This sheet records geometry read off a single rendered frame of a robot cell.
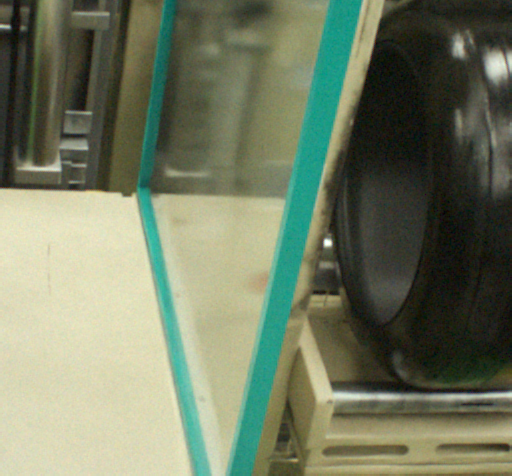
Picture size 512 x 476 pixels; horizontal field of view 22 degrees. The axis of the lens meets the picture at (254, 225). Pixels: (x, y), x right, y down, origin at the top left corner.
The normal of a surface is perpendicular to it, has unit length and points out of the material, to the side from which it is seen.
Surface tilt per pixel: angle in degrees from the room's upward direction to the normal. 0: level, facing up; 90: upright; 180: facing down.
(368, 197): 53
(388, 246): 35
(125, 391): 0
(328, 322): 0
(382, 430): 0
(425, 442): 90
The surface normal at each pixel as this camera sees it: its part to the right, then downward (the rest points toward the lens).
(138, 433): 0.17, -0.81
